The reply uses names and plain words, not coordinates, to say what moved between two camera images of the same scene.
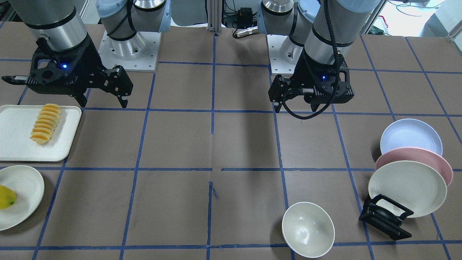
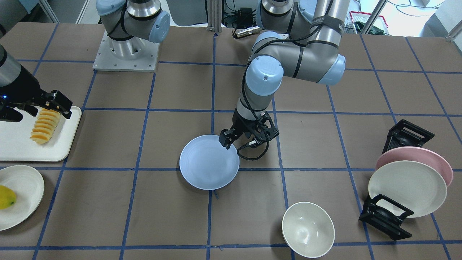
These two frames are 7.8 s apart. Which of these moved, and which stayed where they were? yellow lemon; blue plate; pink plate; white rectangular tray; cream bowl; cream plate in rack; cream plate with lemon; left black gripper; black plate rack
Moved: left black gripper; blue plate
Stayed: pink plate; black plate rack; cream bowl; cream plate with lemon; cream plate in rack; yellow lemon; white rectangular tray
